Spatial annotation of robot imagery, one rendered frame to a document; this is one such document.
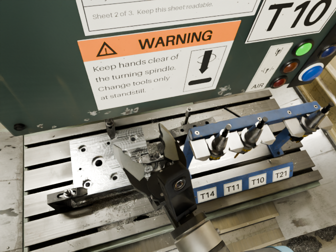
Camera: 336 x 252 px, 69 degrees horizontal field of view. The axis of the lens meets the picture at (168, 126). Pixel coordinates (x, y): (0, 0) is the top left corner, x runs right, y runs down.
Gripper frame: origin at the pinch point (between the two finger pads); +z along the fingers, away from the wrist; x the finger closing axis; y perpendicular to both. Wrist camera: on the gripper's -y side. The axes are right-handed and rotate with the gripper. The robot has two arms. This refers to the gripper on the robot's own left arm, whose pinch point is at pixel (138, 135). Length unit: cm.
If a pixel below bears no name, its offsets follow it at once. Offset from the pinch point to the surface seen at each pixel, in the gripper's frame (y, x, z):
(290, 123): 21, 50, -10
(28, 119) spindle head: -19.2, -14.3, -0.9
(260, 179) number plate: 48, 45, -19
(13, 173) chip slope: 80, -47, 46
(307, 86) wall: 50, 102, 6
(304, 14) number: -29.3, 15.2, -8.7
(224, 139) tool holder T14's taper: 14.5, 23.4, -6.0
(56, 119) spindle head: -18.2, -11.6, -1.6
